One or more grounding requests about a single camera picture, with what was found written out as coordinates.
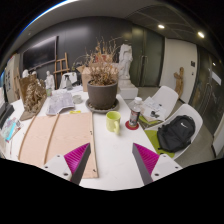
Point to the black flat boxes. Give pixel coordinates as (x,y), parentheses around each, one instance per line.
(6,113)

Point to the colourful painted sheet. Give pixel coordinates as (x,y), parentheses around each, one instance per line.
(10,130)

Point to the brown carved relief sculpture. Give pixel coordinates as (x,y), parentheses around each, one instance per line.
(33,96)

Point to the flat round red coaster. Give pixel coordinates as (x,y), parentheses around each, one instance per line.
(128,126)

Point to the light wooden panel board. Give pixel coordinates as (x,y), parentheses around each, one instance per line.
(66,136)

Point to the white-green spray bottle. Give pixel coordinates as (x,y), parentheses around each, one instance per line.
(48,92)

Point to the dark double door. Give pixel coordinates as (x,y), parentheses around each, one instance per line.
(148,60)

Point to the white plaster bust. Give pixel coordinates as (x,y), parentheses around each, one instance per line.
(25,73)

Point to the dried plant in dark pot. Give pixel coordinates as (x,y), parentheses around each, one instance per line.
(101,95)

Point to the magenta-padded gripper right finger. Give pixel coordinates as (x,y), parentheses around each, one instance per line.
(146,160)

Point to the printed newspaper sheet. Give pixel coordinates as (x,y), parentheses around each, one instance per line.
(60,103)

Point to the white plaster figurine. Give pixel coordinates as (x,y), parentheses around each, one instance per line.
(50,80)

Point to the white cabinet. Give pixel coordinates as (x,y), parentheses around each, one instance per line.
(11,78)

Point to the clear bottle with white cap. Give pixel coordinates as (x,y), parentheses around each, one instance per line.
(134,115)

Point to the dark round plant saucer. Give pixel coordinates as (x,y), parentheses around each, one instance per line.
(91,108)

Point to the white plastic chair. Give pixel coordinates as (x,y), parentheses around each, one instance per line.
(168,95)

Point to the white headless statue on pedestal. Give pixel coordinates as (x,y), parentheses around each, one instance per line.
(126,63)

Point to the round recessed ceiling light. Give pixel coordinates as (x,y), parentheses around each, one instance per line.
(201,34)
(161,26)

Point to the white chair with green cushion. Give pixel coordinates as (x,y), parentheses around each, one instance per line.
(191,111)

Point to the black backpack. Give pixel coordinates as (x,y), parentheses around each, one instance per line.
(176,133)

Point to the yellow-green mug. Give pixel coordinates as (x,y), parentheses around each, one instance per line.
(113,121)

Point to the stack of papers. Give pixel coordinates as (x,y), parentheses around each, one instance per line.
(153,108)

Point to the cardboard box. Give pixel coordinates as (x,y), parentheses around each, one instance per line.
(85,78)

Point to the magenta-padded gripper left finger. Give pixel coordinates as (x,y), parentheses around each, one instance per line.
(76,160)

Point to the small white cup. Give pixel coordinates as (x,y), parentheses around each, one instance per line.
(77,99)

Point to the small flat yellow object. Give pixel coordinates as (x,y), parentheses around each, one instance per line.
(75,112)

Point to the wooden easel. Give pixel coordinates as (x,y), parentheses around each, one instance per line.
(61,66)

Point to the wooden figure sculpture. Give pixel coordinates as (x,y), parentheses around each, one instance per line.
(179,81)

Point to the black wall screen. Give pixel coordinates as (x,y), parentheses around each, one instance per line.
(40,53)

